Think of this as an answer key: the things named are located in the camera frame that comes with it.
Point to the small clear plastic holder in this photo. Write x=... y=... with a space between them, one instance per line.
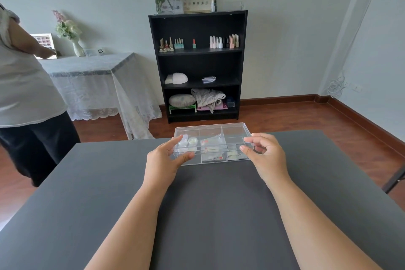
x=94 y=52

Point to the green plastic rack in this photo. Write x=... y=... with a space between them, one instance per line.
x=182 y=108

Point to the teal nail polish set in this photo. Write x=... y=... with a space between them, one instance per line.
x=179 y=44

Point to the person's left hand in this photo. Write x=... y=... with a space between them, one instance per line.
x=159 y=163

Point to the red nail polish bottle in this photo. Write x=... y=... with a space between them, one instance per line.
x=194 y=44

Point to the white framed nail display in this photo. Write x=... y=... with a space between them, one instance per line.
x=44 y=40

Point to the white nail lamp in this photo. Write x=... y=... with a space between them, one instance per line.
x=177 y=78

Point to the white lace tablecloth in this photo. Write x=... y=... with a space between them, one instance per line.
x=101 y=86

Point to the clear plastic organizer tray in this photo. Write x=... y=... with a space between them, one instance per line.
x=218 y=133

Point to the row of brown nail bottles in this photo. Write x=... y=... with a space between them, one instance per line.
x=166 y=45

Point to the grey folded towel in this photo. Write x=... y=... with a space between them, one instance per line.
x=207 y=96

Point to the white wall outlet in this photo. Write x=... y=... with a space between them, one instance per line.
x=358 y=88

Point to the pink folded cloth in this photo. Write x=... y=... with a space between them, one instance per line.
x=221 y=106

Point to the person's right forearm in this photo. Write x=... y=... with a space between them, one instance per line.
x=316 y=225

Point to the small white round jar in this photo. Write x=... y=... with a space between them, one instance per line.
x=192 y=141

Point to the small dark box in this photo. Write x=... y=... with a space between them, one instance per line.
x=230 y=102

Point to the small white bottle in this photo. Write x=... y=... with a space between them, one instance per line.
x=213 y=5

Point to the person's right thumb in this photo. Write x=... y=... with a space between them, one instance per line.
x=247 y=151

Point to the person's left forearm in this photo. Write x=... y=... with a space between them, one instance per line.
x=133 y=227

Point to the pink and white flower bunch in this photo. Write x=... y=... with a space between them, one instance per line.
x=65 y=26

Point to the small clear round jar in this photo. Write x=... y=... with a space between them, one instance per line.
x=181 y=150
x=183 y=140

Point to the person's right hand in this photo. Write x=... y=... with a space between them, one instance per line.
x=270 y=160

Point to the clear acrylic box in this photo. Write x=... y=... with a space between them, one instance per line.
x=233 y=6

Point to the clear nail sticker packet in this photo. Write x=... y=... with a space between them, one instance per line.
x=212 y=144
x=214 y=156

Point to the row of pastel nail bottles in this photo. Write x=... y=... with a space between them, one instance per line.
x=224 y=42

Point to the person's left thumb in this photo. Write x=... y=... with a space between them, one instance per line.
x=186 y=158

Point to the white ceramic vase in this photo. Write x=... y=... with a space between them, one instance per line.
x=78 y=49

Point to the folded blue and white cloth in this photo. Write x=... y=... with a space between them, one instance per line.
x=208 y=80

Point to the person's right middle finger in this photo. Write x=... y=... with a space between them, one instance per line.
x=262 y=135

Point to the black bookshelf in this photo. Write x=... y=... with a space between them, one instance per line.
x=199 y=64

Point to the glass vase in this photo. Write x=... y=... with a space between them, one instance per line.
x=164 y=2

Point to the white and green packet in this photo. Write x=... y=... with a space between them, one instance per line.
x=236 y=156

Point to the grey hand rest cushion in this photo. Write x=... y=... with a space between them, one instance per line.
x=182 y=100

